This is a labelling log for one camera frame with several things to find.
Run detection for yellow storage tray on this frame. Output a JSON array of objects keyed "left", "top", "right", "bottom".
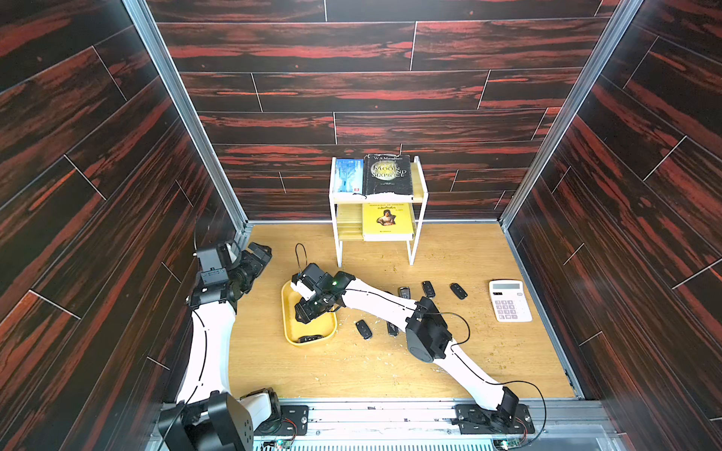
[{"left": 280, "top": 280, "right": 340, "bottom": 347}]

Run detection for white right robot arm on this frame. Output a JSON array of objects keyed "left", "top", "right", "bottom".
[{"left": 291, "top": 263, "right": 519, "bottom": 431}]

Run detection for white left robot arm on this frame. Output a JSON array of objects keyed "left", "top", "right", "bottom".
[{"left": 158, "top": 241, "right": 280, "bottom": 450}]

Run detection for black flip car key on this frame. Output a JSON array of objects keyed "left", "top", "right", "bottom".
[{"left": 355, "top": 319, "right": 373, "bottom": 340}]

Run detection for white metal shelf rack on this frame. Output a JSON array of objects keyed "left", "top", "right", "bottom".
[{"left": 328, "top": 154, "right": 429, "bottom": 266}]

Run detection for yellow book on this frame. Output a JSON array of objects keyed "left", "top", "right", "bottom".
[{"left": 362, "top": 203, "right": 415, "bottom": 242}]

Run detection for blue book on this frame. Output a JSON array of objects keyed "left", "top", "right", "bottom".
[{"left": 334, "top": 159, "right": 364, "bottom": 195}]

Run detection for black hardcover book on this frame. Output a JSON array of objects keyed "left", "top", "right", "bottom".
[{"left": 362, "top": 154, "right": 413, "bottom": 197}]

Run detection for white calculator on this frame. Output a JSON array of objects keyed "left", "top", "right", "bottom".
[{"left": 489, "top": 280, "right": 532, "bottom": 322}]

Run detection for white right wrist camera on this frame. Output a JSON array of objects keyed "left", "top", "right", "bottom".
[{"left": 291, "top": 274, "right": 316, "bottom": 301}]

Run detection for black car key with ring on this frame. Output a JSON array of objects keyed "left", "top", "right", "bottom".
[{"left": 398, "top": 287, "right": 412, "bottom": 300}]

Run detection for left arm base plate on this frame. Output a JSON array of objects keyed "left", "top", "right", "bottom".
[{"left": 255, "top": 405, "right": 309, "bottom": 438}]

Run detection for aluminium rail frame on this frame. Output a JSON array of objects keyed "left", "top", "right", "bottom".
[{"left": 145, "top": 398, "right": 627, "bottom": 451}]

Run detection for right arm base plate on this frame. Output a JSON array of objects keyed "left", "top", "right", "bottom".
[{"left": 451, "top": 403, "right": 536, "bottom": 435}]

